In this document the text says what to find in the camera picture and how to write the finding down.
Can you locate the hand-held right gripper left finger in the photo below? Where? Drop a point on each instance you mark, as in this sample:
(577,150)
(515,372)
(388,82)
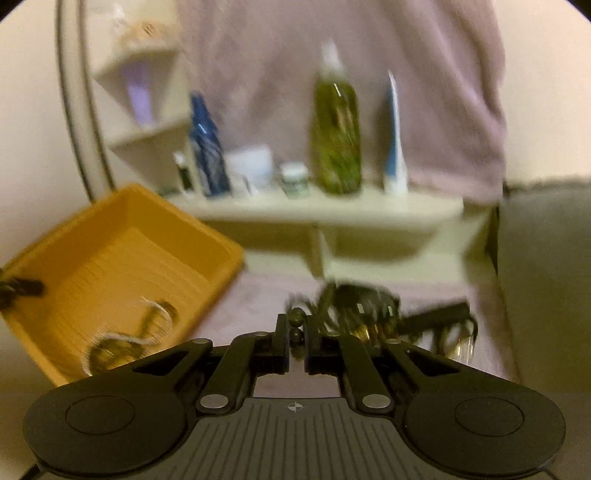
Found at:
(282,346)

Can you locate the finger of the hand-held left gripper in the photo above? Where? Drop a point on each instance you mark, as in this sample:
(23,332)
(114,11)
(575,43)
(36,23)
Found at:
(23,288)

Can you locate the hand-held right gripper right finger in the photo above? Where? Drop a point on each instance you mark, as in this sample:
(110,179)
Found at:
(311,350)

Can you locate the orange plastic basket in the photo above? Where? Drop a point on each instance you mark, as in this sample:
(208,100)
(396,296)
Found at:
(129,249)

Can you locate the mauve fluffy blanket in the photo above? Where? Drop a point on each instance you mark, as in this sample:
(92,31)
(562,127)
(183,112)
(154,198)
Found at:
(258,295)

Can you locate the black wrist watch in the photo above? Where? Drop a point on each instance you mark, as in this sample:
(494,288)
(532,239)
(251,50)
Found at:
(364,300)

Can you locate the cream shelf unit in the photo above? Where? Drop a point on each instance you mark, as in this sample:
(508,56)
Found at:
(351,212)

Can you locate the small white green jar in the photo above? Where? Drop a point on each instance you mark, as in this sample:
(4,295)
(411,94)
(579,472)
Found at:
(293,181)

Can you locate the large white jar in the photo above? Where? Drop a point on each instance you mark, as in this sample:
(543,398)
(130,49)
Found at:
(249,170)

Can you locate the cream curved headboard panel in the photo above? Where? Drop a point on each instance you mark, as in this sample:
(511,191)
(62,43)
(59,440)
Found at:
(81,115)

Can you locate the small black white-capped bottle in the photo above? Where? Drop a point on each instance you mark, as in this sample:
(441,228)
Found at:
(183,175)

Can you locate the blue spray bottle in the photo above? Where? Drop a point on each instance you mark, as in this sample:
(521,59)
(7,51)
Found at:
(208,147)

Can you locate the green spray bottle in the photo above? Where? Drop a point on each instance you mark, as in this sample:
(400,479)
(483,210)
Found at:
(337,134)

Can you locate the blue and white tube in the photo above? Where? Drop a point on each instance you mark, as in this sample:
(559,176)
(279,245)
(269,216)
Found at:
(395,147)

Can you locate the purple tube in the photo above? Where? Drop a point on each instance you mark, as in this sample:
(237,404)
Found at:
(139,94)

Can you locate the grey velvet cushion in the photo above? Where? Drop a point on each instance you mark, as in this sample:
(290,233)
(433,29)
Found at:
(545,286)

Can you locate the beige round box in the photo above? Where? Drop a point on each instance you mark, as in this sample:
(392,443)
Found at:
(145,33)

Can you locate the small clear bottle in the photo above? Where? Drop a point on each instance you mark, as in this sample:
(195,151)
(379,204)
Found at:
(115,18)

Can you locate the mauve hanging towel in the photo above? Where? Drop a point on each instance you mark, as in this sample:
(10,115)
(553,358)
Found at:
(286,60)

